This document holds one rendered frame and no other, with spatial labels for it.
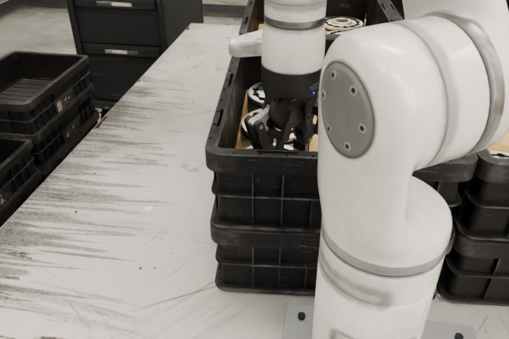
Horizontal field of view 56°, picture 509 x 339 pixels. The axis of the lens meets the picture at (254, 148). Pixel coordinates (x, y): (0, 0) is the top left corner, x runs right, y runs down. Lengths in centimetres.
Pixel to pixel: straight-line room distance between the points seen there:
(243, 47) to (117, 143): 50
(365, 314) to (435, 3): 22
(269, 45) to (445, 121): 32
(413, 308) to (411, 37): 20
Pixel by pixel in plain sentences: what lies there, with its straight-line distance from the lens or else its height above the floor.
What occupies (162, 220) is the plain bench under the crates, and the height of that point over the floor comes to 70.
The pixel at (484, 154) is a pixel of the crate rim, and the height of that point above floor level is 93.
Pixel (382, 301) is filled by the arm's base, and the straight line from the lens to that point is 36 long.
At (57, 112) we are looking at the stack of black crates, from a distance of 166.
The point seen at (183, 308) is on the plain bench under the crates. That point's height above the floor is 70.
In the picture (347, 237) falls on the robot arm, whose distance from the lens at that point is 33.
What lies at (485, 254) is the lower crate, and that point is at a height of 80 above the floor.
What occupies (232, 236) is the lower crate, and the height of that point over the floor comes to 81.
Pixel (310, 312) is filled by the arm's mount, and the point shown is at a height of 80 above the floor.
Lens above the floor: 121
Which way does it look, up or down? 32 degrees down
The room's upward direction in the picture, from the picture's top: straight up
